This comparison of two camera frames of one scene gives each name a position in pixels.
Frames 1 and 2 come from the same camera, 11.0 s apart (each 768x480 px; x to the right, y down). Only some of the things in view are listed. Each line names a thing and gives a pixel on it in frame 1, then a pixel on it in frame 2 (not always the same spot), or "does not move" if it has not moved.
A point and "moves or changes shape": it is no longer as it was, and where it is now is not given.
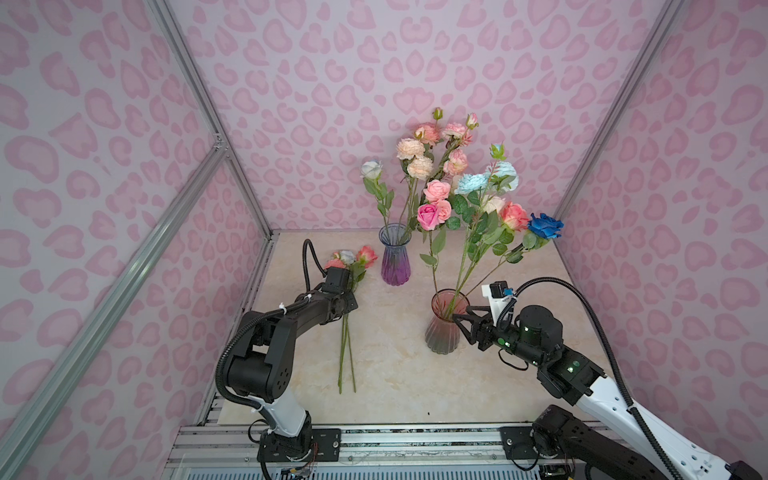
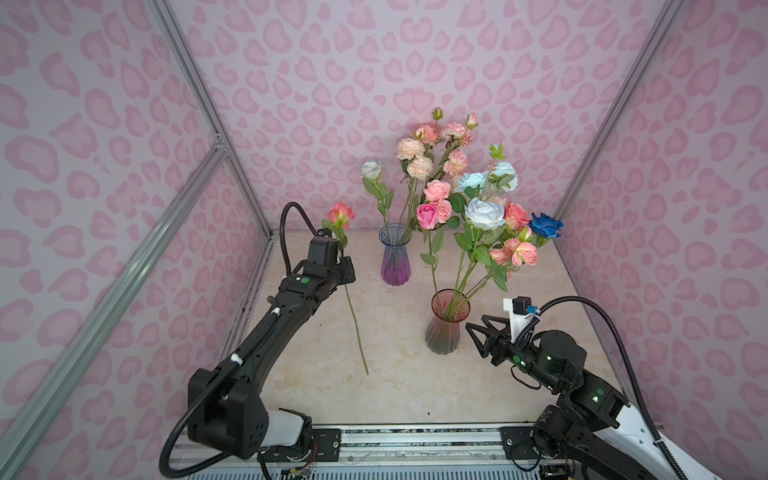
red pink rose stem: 366,257 -> 339,218
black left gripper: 352,303 -> 349,274
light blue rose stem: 498,175 does not move
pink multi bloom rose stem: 456,135 does not move
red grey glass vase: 443,334 does not move
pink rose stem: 430,132 does not move
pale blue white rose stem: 374,185 does not move
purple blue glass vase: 395,262 does not move
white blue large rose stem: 347,257 moves or changes shape
